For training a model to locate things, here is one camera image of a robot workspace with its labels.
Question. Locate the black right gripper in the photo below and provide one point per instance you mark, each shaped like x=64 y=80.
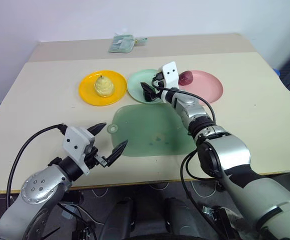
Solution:
x=160 y=81

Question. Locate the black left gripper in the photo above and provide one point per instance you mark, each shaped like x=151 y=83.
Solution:
x=95 y=156

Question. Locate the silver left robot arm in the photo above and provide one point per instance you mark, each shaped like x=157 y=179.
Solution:
x=42 y=185

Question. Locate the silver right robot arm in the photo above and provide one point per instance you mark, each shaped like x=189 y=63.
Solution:
x=235 y=160

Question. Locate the green plate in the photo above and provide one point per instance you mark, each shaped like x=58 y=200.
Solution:
x=135 y=85

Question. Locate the yellow plate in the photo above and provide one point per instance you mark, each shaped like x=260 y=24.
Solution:
x=87 y=91

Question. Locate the pink plate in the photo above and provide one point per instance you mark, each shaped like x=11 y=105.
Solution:
x=205 y=87

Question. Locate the green silicone mat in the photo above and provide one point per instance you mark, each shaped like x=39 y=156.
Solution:
x=140 y=125

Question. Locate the dark red fruit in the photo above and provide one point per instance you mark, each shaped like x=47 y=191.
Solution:
x=185 y=78

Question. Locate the yellow pear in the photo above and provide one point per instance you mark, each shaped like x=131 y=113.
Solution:
x=103 y=87

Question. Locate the green fabric pouch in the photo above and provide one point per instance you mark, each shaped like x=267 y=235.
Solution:
x=121 y=44

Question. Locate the dark rounded shape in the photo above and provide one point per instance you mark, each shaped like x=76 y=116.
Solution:
x=120 y=220
x=182 y=220

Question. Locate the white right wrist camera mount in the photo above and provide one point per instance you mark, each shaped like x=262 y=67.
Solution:
x=170 y=75

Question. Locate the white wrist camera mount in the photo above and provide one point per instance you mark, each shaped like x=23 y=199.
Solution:
x=76 y=138
x=170 y=75

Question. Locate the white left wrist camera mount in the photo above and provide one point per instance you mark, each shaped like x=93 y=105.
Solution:
x=76 y=138

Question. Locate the black clamp with silver bracket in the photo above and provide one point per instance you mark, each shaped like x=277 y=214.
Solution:
x=217 y=220

